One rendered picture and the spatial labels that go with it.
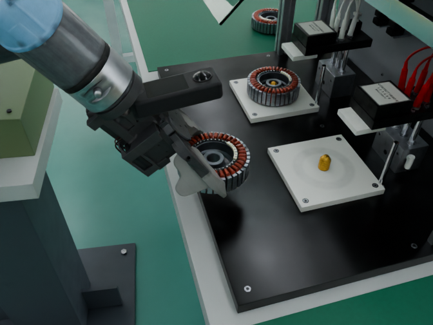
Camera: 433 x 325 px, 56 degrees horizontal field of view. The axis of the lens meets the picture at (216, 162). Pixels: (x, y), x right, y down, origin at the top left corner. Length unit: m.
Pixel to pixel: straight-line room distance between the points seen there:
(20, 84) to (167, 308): 0.87
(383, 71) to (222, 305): 0.63
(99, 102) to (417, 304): 0.49
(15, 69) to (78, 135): 1.22
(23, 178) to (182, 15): 0.75
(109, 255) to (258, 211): 0.98
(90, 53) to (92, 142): 1.61
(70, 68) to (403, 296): 0.52
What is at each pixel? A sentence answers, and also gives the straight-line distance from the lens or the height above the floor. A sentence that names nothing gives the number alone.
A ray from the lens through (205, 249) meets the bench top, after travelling 0.64.
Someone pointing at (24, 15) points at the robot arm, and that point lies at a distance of 0.45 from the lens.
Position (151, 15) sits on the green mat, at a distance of 1.35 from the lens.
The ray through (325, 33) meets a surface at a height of 0.92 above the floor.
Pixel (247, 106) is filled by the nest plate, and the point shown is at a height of 0.78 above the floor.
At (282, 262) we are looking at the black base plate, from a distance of 0.61.
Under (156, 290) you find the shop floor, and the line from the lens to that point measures 1.48.
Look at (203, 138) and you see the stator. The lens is 0.64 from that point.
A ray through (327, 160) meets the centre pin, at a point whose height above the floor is 0.80.
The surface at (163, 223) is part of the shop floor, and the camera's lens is 1.64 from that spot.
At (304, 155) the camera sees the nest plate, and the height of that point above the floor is 0.78.
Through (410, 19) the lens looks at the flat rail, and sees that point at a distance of 0.66.
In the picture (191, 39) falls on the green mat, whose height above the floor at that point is 0.75.
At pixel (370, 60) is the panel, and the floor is 0.81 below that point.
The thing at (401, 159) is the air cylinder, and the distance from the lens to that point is 0.76.
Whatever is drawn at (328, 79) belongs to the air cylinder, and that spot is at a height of 0.81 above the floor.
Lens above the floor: 1.27
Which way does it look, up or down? 43 degrees down
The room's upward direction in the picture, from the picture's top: straight up
